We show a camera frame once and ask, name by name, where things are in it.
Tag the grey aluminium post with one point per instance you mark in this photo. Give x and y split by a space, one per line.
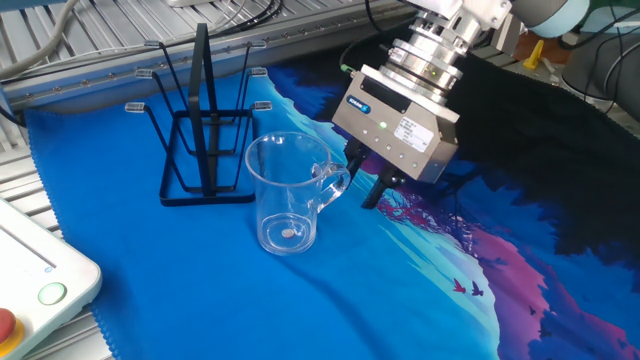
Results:
502 41

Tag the white teach pendant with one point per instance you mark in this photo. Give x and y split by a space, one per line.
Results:
30 260

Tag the yellow plastic object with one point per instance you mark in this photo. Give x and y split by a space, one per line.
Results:
535 55

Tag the blue landscape print cloth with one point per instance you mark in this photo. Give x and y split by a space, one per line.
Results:
300 300

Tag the grey Schunk gripper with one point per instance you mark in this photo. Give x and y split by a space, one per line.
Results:
400 140

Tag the aluminium table edge rail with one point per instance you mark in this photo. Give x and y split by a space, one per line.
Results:
100 80

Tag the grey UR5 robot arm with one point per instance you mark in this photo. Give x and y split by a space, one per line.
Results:
435 50

